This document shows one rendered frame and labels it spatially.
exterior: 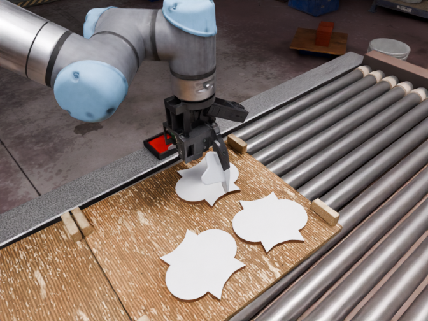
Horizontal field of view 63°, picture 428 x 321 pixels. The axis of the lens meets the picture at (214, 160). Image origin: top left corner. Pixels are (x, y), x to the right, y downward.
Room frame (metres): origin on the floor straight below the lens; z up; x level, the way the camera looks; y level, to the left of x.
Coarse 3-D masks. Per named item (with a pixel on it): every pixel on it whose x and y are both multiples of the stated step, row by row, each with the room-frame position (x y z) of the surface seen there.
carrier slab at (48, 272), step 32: (0, 256) 0.35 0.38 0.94; (32, 256) 0.35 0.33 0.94; (64, 256) 0.35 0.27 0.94; (0, 288) 0.29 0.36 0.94; (32, 288) 0.29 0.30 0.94; (64, 288) 0.29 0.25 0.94; (96, 288) 0.29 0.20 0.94; (0, 320) 0.24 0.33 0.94; (32, 320) 0.24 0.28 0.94; (64, 320) 0.24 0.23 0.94; (96, 320) 0.24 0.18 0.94; (128, 320) 0.24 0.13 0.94
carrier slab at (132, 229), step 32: (192, 160) 0.61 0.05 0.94; (256, 160) 0.61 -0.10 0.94; (128, 192) 0.51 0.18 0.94; (160, 192) 0.51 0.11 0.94; (256, 192) 0.51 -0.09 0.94; (288, 192) 0.51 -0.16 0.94; (96, 224) 0.42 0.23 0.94; (128, 224) 0.42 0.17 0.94; (160, 224) 0.42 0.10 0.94; (192, 224) 0.42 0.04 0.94; (224, 224) 0.42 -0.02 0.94; (320, 224) 0.42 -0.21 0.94; (96, 256) 0.35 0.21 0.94; (128, 256) 0.35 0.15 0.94; (160, 256) 0.35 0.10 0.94; (256, 256) 0.35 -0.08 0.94; (288, 256) 0.35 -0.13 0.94; (128, 288) 0.29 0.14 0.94; (160, 288) 0.29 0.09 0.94; (224, 288) 0.29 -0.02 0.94; (256, 288) 0.29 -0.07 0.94; (160, 320) 0.24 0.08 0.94; (192, 320) 0.24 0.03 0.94; (224, 320) 0.24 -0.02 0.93
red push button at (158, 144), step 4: (160, 136) 0.71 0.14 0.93; (168, 136) 0.71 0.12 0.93; (152, 140) 0.70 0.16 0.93; (156, 140) 0.70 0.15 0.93; (160, 140) 0.70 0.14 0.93; (164, 140) 0.70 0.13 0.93; (152, 144) 0.68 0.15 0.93; (156, 144) 0.68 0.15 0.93; (160, 144) 0.68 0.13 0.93; (164, 144) 0.68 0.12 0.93; (156, 148) 0.66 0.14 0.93; (160, 148) 0.66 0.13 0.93; (164, 148) 0.66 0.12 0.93; (160, 152) 0.65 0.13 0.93
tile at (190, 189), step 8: (192, 168) 0.57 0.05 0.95; (200, 168) 0.57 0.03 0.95; (232, 168) 0.57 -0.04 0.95; (184, 176) 0.55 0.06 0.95; (192, 176) 0.55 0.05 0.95; (200, 176) 0.55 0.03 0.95; (232, 176) 0.55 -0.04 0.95; (176, 184) 0.52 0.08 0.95; (184, 184) 0.52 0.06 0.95; (192, 184) 0.52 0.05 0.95; (200, 184) 0.52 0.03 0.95; (216, 184) 0.52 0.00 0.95; (232, 184) 0.52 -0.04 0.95; (176, 192) 0.50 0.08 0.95; (184, 192) 0.50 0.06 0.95; (192, 192) 0.50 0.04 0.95; (200, 192) 0.50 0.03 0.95; (208, 192) 0.50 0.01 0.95; (216, 192) 0.50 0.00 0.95; (224, 192) 0.50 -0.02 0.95; (232, 192) 0.50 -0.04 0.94; (184, 200) 0.48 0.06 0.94; (192, 200) 0.48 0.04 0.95; (200, 200) 0.48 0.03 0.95; (208, 200) 0.48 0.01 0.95; (216, 200) 0.48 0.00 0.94
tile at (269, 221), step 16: (272, 192) 0.50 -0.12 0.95; (256, 208) 0.45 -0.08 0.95; (272, 208) 0.45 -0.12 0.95; (288, 208) 0.45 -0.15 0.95; (240, 224) 0.41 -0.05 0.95; (256, 224) 0.41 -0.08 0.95; (272, 224) 0.41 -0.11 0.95; (288, 224) 0.41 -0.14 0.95; (304, 224) 0.42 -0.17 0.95; (240, 240) 0.39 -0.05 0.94; (256, 240) 0.38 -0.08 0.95; (272, 240) 0.38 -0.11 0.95; (288, 240) 0.38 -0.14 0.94
